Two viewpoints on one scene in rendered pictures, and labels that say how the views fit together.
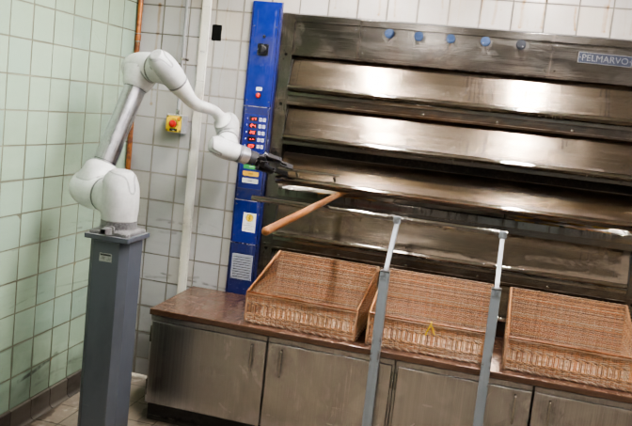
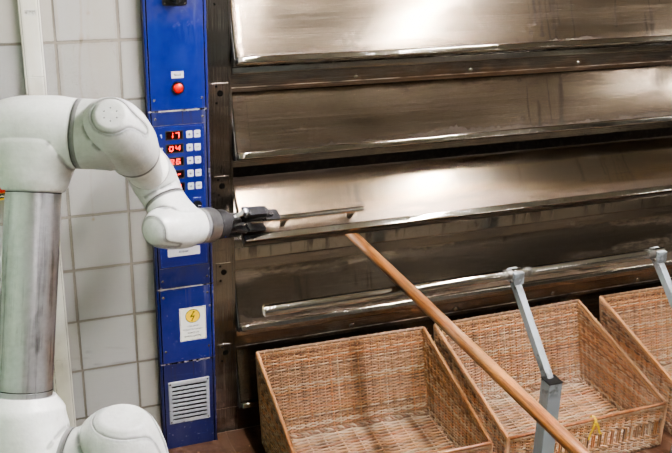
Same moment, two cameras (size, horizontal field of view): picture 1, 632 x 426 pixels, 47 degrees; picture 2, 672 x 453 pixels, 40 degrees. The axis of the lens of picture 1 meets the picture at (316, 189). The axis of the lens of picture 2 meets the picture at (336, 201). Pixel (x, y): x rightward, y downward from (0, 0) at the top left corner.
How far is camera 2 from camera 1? 2.27 m
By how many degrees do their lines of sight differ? 36
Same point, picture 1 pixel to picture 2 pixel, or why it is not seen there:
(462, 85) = (527, 9)
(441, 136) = (499, 100)
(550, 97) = (647, 11)
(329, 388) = not seen: outside the picture
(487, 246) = (565, 248)
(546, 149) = (640, 91)
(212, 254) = (121, 395)
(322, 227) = (321, 291)
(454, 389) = not seen: outside the picture
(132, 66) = (29, 146)
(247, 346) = not seen: outside the picture
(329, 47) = not seen: outside the picture
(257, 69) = (167, 34)
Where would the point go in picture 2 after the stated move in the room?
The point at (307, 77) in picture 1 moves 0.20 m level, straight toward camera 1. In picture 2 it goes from (267, 35) to (309, 48)
